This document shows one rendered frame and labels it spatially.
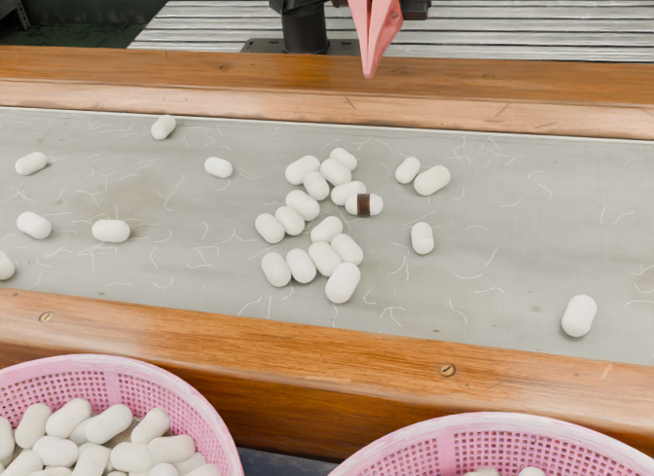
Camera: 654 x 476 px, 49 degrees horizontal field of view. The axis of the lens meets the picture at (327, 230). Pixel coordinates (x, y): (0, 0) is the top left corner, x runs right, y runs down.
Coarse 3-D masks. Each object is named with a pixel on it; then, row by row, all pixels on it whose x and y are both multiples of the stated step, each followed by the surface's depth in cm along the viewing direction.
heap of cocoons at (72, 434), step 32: (32, 416) 50; (64, 416) 50; (96, 416) 51; (128, 416) 50; (160, 416) 49; (0, 448) 49; (32, 448) 49; (64, 448) 48; (96, 448) 48; (128, 448) 47; (160, 448) 47; (192, 448) 48
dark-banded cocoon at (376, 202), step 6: (348, 198) 64; (354, 198) 63; (372, 198) 63; (378, 198) 63; (348, 204) 64; (354, 204) 63; (372, 204) 63; (378, 204) 63; (348, 210) 64; (354, 210) 63; (372, 210) 63; (378, 210) 63
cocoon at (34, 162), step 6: (30, 156) 74; (36, 156) 74; (42, 156) 74; (18, 162) 73; (24, 162) 73; (30, 162) 73; (36, 162) 74; (42, 162) 74; (18, 168) 73; (24, 168) 73; (30, 168) 74; (36, 168) 74; (24, 174) 74
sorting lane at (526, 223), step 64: (0, 128) 82; (64, 128) 81; (128, 128) 80; (192, 128) 79; (256, 128) 77; (320, 128) 76; (384, 128) 75; (0, 192) 72; (64, 192) 71; (128, 192) 70; (192, 192) 70; (256, 192) 69; (384, 192) 67; (448, 192) 66; (512, 192) 65; (576, 192) 64; (640, 192) 64; (64, 256) 64; (128, 256) 63; (192, 256) 62; (256, 256) 61; (384, 256) 60; (448, 256) 59; (512, 256) 59; (576, 256) 58; (640, 256) 57; (320, 320) 55; (384, 320) 55; (448, 320) 54; (512, 320) 53; (640, 320) 52
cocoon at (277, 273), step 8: (264, 256) 59; (272, 256) 58; (280, 256) 59; (264, 264) 58; (272, 264) 58; (280, 264) 58; (264, 272) 59; (272, 272) 57; (280, 272) 57; (288, 272) 58; (272, 280) 57; (280, 280) 57; (288, 280) 58
